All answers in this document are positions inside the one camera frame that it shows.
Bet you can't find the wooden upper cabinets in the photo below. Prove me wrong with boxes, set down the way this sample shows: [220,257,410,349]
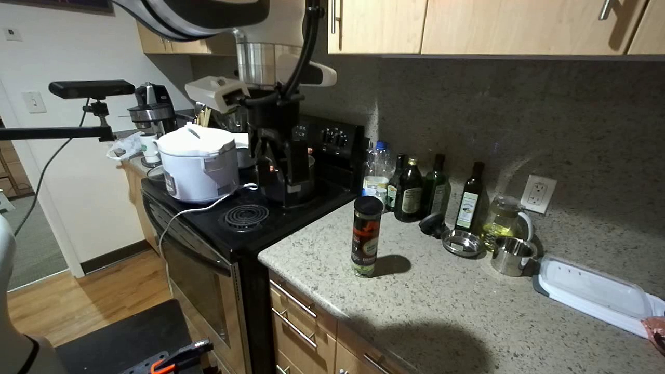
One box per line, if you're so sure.
[135,0,665,57]

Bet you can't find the black coffee maker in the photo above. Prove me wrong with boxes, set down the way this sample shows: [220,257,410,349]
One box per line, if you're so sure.
[129,82,174,134]

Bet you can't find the white power cable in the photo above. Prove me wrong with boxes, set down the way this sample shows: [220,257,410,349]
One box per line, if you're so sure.
[156,180,261,259]

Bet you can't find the dark olive oil bottle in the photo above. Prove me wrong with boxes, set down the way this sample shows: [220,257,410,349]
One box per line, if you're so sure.
[395,157,424,222]

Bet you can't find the clear plastic water bottle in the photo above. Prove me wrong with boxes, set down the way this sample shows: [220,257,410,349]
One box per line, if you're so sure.
[361,141,393,201]

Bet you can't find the glass oil cruet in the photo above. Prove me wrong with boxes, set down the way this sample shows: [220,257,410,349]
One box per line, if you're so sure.
[483,196,534,250]

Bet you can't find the white rice cooker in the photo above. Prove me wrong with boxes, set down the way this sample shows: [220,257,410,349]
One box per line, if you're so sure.
[159,123,240,203]

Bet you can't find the small round metal dish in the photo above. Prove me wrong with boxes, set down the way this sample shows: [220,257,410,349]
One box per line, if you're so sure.
[443,231,484,257]

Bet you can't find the wooden lower drawers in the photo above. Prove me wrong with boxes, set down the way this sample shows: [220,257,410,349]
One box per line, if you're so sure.
[271,273,413,374]

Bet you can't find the black stove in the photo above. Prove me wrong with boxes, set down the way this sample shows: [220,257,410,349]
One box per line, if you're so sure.
[141,113,369,374]

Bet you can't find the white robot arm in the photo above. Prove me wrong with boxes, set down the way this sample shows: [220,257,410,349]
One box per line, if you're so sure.
[114,0,337,205]

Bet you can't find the tall labelled oil bottle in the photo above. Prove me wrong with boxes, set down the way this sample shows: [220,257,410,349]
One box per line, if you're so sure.
[456,161,484,231]

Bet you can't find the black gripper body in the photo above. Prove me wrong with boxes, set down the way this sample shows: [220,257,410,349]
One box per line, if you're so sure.
[244,88,314,203]

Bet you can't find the dark green glass bottle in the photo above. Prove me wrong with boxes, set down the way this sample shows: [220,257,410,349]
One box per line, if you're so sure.
[424,154,450,214]

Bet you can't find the tall dark snack can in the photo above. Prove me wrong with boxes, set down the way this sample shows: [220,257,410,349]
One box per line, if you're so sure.
[351,209,382,275]

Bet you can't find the white wall outlet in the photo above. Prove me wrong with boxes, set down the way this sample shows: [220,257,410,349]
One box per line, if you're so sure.
[521,175,558,214]

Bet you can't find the stainless steel cup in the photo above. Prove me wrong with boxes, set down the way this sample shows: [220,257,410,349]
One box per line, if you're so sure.
[488,236,541,275]

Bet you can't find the white plastic tray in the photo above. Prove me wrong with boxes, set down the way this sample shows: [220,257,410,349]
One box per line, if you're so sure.
[534,256,665,338]

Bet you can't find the black camera on stand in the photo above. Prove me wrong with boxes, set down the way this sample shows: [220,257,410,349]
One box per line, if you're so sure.
[0,76,137,144]

